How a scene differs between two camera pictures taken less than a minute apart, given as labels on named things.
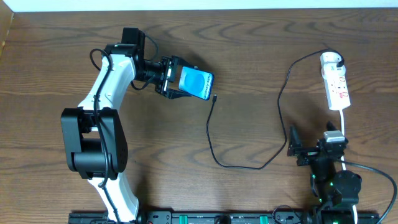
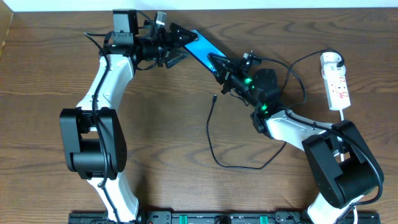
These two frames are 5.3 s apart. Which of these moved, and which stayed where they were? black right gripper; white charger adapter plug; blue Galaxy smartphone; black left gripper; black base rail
Moved: blue Galaxy smartphone; black right gripper; black left gripper
Stayed: black base rail; white charger adapter plug
